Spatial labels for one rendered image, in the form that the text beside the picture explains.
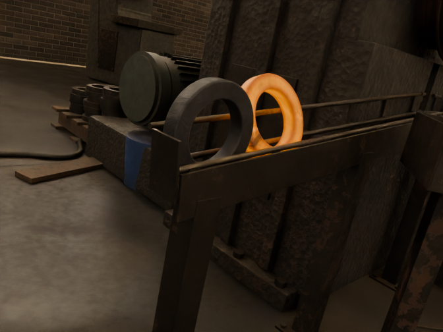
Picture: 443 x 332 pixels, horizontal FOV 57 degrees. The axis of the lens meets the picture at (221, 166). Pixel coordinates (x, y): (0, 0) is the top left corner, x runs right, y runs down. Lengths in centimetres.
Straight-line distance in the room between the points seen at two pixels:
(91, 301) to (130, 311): 12
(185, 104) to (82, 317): 79
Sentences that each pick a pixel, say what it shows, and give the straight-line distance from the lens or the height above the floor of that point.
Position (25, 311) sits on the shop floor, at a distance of 129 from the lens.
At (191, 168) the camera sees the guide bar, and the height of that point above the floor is 59.
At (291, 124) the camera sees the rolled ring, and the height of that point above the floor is 65.
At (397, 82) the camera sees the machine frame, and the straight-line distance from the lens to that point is 142.
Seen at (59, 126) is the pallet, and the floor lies 2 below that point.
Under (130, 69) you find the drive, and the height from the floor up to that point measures 57.
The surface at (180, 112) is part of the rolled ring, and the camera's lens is 65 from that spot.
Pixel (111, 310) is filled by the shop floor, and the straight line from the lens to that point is 129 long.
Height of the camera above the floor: 79
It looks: 16 degrees down
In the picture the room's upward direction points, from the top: 12 degrees clockwise
